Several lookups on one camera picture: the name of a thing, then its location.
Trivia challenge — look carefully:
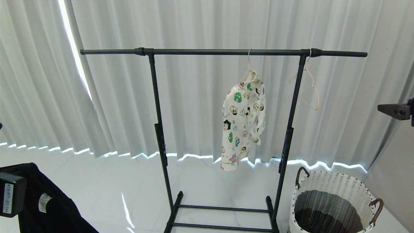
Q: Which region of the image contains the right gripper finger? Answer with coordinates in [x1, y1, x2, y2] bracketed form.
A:
[377, 103, 412, 121]

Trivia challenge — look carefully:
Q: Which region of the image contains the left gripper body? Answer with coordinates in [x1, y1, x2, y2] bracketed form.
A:
[0, 172, 27, 218]

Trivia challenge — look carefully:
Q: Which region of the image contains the black garment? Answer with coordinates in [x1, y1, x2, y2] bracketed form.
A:
[0, 162, 99, 233]

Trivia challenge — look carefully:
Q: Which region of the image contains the pink clothes hanger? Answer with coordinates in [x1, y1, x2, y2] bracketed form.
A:
[239, 49, 258, 84]
[289, 49, 321, 111]

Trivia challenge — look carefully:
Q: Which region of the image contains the cream printed garment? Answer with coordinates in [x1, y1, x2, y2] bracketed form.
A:
[221, 75, 267, 171]

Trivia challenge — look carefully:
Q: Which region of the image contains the white laundry basket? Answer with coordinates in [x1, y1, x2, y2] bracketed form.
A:
[289, 166, 385, 233]

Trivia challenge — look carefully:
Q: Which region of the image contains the black clothes rack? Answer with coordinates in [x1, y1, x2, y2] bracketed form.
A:
[80, 47, 368, 233]

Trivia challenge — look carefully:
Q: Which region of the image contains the white curtain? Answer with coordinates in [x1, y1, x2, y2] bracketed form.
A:
[0, 0, 414, 172]

